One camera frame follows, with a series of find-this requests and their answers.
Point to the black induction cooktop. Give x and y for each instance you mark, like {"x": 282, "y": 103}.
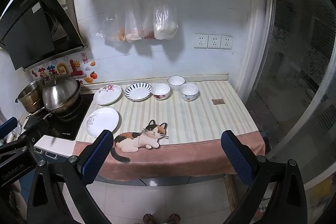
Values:
{"x": 69, "y": 127}

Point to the brown cloth label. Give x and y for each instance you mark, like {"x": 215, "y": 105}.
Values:
{"x": 218, "y": 101}

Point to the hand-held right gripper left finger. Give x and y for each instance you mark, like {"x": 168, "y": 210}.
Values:
{"x": 97, "y": 158}

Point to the clear bag with pale contents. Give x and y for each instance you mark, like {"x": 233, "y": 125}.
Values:
{"x": 133, "y": 27}

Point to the clear bag with white contents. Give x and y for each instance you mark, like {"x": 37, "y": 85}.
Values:
{"x": 165, "y": 26}

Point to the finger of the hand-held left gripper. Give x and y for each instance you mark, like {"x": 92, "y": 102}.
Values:
{"x": 29, "y": 137}
{"x": 8, "y": 124}

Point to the steel wok pan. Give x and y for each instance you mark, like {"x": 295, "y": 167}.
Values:
{"x": 71, "y": 106}

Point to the pink floral white plate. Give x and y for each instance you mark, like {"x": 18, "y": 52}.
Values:
{"x": 107, "y": 94}

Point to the clear bag with orange contents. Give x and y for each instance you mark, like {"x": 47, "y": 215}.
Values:
{"x": 115, "y": 27}

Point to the steel stock pot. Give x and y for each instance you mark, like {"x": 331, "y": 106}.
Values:
{"x": 27, "y": 99}

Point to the blue striped plate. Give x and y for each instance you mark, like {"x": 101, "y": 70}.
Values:
{"x": 138, "y": 91}

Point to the person's foot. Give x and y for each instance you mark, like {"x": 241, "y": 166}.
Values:
{"x": 174, "y": 218}
{"x": 150, "y": 219}

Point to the white bowl with printed side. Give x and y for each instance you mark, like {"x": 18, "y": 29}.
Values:
{"x": 189, "y": 91}

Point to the striped cat print cloth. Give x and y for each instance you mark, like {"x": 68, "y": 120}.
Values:
{"x": 197, "y": 121}

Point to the black range hood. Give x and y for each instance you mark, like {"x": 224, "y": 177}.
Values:
{"x": 26, "y": 29}

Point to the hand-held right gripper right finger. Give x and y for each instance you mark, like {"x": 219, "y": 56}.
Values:
{"x": 235, "y": 155}

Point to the person's left foot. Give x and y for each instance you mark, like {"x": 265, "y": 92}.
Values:
{"x": 150, "y": 219}

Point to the white bowl with red pattern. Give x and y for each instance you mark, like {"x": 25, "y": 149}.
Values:
{"x": 160, "y": 90}

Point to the white wall socket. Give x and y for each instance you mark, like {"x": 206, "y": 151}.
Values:
{"x": 214, "y": 42}
{"x": 201, "y": 41}
{"x": 226, "y": 42}

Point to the plain white blue-rimmed bowl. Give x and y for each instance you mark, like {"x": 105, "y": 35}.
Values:
{"x": 176, "y": 81}

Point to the clear bag with red contents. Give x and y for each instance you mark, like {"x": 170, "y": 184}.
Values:
{"x": 148, "y": 29}

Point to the person's right foot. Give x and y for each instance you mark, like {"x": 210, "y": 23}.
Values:
{"x": 174, "y": 218}

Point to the grey flower white plate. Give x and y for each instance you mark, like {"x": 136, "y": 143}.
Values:
{"x": 103, "y": 122}

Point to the patterned glass sliding door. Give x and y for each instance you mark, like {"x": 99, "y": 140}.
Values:
{"x": 296, "y": 56}

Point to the colourful wall stickers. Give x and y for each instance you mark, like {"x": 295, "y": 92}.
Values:
{"x": 63, "y": 69}

